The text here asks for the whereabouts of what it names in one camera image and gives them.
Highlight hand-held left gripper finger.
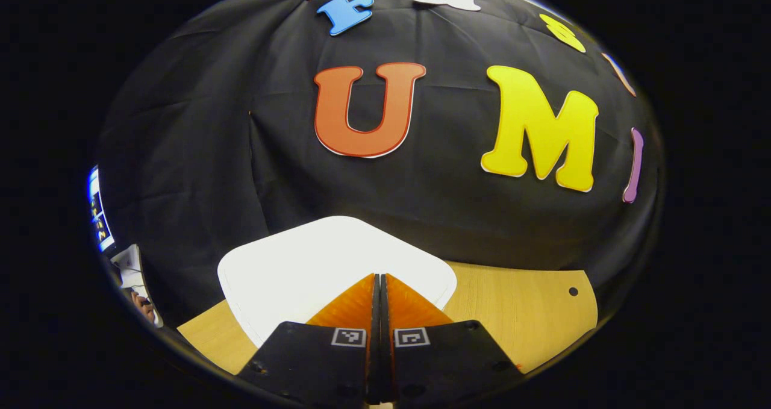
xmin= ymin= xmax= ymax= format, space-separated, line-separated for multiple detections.
xmin=237 ymin=273 xmax=382 ymax=407
xmin=381 ymin=273 xmax=525 ymax=406

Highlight white desktop garbage bin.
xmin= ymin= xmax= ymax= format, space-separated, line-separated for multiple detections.
xmin=217 ymin=216 xmax=457 ymax=349

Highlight wooden desktop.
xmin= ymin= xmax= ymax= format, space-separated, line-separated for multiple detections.
xmin=176 ymin=261 xmax=599 ymax=376

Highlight black backdrop cloth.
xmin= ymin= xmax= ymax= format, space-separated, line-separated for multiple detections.
xmin=96 ymin=0 xmax=663 ymax=328

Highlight white side desk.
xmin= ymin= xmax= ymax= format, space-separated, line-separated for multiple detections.
xmin=113 ymin=244 xmax=163 ymax=328

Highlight computer monitor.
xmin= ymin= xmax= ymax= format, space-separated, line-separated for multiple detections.
xmin=87 ymin=165 xmax=117 ymax=254

